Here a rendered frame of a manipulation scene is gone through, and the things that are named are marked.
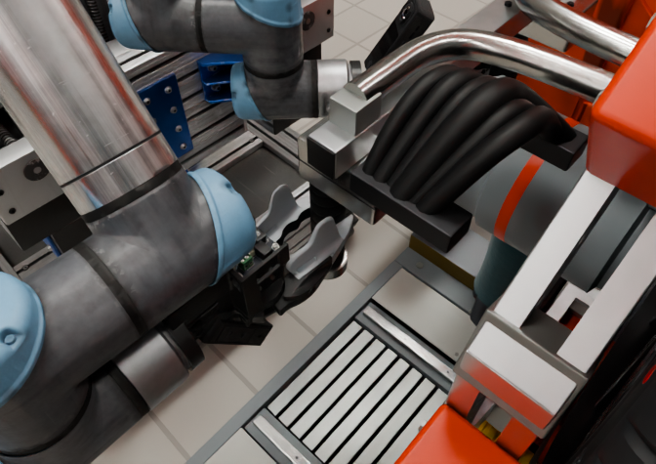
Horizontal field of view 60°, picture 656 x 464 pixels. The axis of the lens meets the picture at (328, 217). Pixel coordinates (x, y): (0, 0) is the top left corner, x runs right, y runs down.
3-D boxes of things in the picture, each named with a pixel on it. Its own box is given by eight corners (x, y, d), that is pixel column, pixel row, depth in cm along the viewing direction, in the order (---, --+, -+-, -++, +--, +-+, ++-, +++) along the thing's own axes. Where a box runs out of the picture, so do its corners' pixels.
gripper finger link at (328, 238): (373, 202, 52) (293, 253, 49) (370, 241, 57) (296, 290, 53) (351, 183, 54) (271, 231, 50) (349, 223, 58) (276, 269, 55)
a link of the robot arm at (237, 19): (193, -7, 60) (210, 78, 69) (298, -4, 60) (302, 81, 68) (208, -43, 65) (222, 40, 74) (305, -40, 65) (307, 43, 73)
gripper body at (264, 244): (297, 240, 47) (181, 337, 42) (301, 295, 54) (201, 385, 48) (235, 194, 50) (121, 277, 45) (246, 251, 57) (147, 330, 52)
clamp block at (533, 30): (564, 55, 64) (581, 12, 60) (495, 24, 68) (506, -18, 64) (585, 36, 67) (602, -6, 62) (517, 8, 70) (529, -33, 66)
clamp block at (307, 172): (373, 229, 48) (377, 187, 44) (297, 176, 52) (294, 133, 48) (409, 195, 51) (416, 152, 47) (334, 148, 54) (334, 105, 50)
